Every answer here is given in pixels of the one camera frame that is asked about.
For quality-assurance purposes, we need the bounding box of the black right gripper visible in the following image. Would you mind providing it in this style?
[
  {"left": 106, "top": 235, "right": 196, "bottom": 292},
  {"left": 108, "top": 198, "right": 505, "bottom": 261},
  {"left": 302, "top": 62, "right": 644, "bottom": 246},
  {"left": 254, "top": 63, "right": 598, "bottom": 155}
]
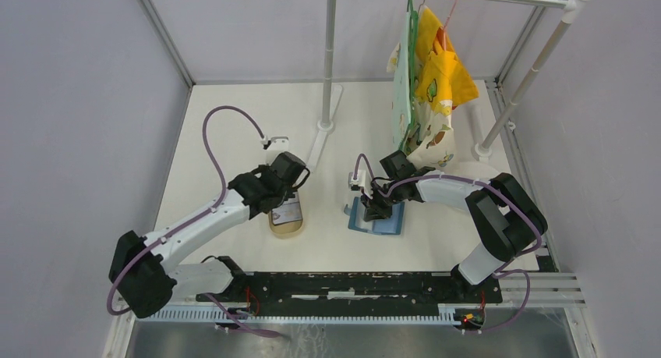
[{"left": 361, "top": 179, "right": 403, "bottom": 222}]

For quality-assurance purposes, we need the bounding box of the grey credit card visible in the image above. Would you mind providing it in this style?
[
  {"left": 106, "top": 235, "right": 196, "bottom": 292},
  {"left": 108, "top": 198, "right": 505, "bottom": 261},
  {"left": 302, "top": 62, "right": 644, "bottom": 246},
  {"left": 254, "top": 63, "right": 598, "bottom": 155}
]
[{"left": 271, "top": 193, "right": 303, "bottom": 225}]

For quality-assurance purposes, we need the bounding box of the beige oval card tray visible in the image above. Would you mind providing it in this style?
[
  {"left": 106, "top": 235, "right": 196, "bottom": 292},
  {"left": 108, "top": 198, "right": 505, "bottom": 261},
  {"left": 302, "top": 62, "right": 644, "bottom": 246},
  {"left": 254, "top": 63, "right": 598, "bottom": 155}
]
[{"left": 268, "top": 211, "right": 304, "bottom": 239}]

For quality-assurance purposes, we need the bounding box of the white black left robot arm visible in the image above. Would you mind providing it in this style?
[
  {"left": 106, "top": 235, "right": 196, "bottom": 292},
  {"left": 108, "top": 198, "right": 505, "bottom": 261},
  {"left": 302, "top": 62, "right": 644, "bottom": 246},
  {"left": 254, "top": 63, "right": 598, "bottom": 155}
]
[{"left": 107, "top": 151, "right": 310, "bottom": 318}]

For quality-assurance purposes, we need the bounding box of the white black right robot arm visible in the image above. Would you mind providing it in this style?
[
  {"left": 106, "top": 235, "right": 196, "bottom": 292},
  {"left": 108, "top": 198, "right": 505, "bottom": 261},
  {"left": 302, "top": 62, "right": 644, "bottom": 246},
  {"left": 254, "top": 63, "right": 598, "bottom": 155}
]
[{"left": 345, "top": 151, "right": 548, "bottom": 302}]

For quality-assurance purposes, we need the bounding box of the white cartoon print garment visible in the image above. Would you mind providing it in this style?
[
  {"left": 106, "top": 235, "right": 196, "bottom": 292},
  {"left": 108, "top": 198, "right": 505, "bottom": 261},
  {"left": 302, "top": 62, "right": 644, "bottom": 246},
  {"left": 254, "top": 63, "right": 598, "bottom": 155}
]
[{"left": 386, "top": 40, "right": 497, "bottom": 181}]

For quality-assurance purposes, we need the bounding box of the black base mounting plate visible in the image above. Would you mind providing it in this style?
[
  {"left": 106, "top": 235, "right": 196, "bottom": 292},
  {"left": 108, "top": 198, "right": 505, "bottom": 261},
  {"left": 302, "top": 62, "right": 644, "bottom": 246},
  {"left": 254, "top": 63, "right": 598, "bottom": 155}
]
[{"left": 212, "top": 271, "right": 503, "bottom": 317}]

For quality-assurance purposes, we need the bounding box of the mint cartoon print cloth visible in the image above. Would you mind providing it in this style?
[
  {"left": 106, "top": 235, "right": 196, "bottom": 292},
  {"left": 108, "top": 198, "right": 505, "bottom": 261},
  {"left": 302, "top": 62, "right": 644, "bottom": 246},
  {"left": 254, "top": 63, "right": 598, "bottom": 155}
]
[{"left": 387, "top": 11, "right": 412, "bottom": 150}]

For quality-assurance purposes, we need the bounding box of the yellow child shirt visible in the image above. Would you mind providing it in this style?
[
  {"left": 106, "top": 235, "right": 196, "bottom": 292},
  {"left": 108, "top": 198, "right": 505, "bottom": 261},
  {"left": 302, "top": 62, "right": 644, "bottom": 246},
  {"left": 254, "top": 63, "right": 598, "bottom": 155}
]
[{"left": 414, "top": 6, "right": 479, "bottom": 116}]

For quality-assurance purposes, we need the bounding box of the pink clothes hanger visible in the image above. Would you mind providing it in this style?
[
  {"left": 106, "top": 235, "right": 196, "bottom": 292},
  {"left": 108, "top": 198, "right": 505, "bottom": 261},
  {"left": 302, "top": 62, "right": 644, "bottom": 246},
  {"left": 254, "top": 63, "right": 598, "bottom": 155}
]
[{"left": 418, "top": 0, "right": 461, "bottom": 51}]

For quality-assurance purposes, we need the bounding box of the green clothes hanger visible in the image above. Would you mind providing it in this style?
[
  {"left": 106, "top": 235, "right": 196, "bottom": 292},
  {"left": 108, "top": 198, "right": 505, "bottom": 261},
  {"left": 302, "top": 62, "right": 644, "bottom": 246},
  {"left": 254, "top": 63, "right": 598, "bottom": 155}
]
[{"left": 406, "top": 0, "right": 419, "bottom": 129}]

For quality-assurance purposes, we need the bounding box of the silver white clothes rack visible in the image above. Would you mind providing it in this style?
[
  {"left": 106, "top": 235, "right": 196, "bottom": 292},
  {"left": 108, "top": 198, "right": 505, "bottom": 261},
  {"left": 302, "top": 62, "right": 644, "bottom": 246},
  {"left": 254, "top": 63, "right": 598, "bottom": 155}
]
[{"left": 306, "top": 0, "right": 595, "bottom": 174}]

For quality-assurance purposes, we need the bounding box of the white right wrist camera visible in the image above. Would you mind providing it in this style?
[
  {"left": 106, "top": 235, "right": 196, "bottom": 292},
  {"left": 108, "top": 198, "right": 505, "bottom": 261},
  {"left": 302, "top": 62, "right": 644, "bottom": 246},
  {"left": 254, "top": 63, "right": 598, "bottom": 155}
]
[{"left": 348, "top": 169, "right": 368, "bottom": 193}]

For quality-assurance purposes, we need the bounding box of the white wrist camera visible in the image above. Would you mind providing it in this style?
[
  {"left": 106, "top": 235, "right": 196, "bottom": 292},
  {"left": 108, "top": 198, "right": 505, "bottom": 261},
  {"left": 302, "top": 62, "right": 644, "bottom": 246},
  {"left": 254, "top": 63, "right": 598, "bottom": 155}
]
[
  {"left": 348, "top": 169, "right": 368, "bottom": 193},
  {"left": 262, "top": 136, "right": 289, "bottom": 165}
]

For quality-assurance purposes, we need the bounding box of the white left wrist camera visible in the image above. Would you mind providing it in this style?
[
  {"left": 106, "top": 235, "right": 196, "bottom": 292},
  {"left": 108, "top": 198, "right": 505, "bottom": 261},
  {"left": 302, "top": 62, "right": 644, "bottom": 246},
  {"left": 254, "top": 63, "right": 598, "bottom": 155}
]
[{"left": 262, "top": 136, "right": 289, "bottom": 165}]

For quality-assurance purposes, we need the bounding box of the white slotted cable duct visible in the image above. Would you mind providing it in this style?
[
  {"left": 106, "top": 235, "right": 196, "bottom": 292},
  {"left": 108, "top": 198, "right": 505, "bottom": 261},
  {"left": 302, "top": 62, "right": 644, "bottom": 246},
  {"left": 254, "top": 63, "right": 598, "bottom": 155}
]
[{"left": 140, "top": 305, "right": 461, "bottom": 327}]

